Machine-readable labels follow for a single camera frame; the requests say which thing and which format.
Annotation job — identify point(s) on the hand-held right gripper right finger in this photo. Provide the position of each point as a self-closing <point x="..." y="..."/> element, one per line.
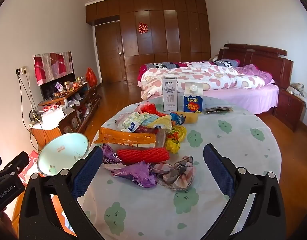
<point x="216" y="167"/>

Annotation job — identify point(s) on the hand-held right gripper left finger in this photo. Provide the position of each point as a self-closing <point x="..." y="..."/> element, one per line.
<point x="89" y="170"/>

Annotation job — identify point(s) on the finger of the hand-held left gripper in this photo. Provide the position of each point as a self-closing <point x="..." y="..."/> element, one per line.
<point x="16" y="163"/>

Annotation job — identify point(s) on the light green trash bin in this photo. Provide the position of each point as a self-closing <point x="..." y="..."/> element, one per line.
<point x="66" y="150"/>

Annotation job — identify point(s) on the purple plastic wrapper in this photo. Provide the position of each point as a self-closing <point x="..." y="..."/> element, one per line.
<point x="133" y="173"/>

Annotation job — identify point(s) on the yellow plastic bag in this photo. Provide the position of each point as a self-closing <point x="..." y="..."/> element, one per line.
<point x="176" y="137"/>

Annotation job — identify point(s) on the yellow packet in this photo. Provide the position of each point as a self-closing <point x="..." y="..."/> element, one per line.
<point x="192" y="117"/>

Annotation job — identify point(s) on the pale printed wrapper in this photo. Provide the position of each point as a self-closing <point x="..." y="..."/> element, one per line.
<point x="129" y="123"/>

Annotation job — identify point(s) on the blue orange snack wrapper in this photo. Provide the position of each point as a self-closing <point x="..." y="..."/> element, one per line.
<point x="177" y="118"/>

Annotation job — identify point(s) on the red plastic bag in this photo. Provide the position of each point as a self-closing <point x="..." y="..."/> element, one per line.
<point x="149" y="109"/>

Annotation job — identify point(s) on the red white carton box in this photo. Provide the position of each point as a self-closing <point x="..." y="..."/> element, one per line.
<point x="31" y="165"/>

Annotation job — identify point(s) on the plaid cloth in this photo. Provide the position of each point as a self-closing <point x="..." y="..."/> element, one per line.
<point x="178" y="175"/>

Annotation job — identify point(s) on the dark flat packet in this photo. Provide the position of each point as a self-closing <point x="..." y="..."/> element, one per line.
<point x="217" y="110"/>

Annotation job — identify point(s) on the maroon wrapper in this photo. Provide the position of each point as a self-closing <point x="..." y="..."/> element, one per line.
<point x="146" y="130"/>

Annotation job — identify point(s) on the pale yellow wrapper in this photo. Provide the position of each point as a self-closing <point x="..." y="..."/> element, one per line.
<point x="161" y="122"/>

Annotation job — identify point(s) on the blue milk carton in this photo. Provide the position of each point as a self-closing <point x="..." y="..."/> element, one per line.
<point x="192" y="100"/>

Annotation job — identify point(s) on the bed with pink sheet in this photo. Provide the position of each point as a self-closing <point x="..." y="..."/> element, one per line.
<point x="233" y="97"/>

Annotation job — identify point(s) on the wooden television cabinet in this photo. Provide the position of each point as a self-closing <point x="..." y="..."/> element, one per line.
<point x="91" y="97"/>

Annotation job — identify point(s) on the black television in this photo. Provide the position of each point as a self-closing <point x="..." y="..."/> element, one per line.
<point x="49" y="90"/>

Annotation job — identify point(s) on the white milk carton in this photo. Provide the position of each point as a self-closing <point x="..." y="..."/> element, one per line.
<point x="169" y="95"/>

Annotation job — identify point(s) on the glass jar gold lid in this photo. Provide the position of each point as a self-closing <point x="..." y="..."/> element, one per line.
<point x="66" y="84"/>

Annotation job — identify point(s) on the glass mug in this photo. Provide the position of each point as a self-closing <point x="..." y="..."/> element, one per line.
<point x="81" y="80"/>

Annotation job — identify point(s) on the orange red shopping bag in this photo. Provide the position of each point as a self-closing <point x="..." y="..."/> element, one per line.
<point x="91" y="77"/>

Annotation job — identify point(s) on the pink heart print quilt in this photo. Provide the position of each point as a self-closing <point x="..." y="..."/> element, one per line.
<point x="193" y="77"/>

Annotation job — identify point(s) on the wooden nightstand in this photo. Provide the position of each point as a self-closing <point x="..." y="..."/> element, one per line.
<point x="288" y="105"/>

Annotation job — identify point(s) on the purple quilt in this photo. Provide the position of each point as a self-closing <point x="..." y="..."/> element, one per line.
<point x="253" y="72"/>

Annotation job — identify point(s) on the red pink patchwork cloth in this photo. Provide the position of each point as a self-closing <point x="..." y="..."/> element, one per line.
<point x="53" y="66"/>

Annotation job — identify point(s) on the cow print pillow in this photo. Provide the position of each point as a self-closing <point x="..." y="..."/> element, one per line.
<point x="226" y="62"/>

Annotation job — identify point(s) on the grey cloth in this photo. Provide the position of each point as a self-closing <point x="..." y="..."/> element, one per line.
<point x="297" y="90"/>

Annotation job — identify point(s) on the magenta blanket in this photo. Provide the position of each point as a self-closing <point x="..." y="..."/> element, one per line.
<point x="144" y="68"/>

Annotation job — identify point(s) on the wooden headboard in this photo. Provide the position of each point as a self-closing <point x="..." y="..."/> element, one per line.
<point x="263" y="60"/>

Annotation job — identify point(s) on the wooden door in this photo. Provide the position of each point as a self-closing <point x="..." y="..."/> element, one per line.
<point x="111" y="52"/>

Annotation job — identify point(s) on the wooden wardrobe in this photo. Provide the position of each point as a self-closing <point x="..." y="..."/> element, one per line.
<point x="168" y="30"/>

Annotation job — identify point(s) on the red paper decoration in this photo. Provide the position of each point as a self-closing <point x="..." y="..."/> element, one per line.
<point x="142" y="27"/>

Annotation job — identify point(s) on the wall socket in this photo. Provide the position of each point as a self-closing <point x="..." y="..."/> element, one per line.
<point x="21" y="70"/>

